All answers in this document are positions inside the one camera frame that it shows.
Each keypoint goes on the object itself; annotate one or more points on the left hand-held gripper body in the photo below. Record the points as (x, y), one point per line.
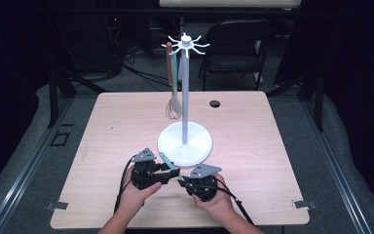
(142, 175)

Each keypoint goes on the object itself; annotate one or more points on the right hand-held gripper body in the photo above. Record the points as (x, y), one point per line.
(203, 188)

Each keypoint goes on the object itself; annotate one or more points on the white utensil stand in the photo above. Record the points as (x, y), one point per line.
(185, 149)

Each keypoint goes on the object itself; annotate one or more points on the person's right hand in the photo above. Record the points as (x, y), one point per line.
(217, 201)

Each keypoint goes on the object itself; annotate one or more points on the person's left hand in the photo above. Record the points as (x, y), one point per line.
(136, 198)

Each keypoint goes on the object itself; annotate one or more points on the dark equipment with red light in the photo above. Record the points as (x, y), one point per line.
(115, 39)

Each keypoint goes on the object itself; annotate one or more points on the black folding chair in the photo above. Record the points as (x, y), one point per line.
(237, 42)

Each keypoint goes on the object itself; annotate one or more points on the grey metal table bracket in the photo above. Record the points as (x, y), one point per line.
(56, 205)
(305, 204)

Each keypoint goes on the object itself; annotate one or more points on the black metal frame stand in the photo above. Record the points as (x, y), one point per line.
(318, 97)
(53, 97)

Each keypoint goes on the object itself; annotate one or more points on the aluminium floor rail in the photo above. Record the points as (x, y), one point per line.
(337, 175)
(22, 174)

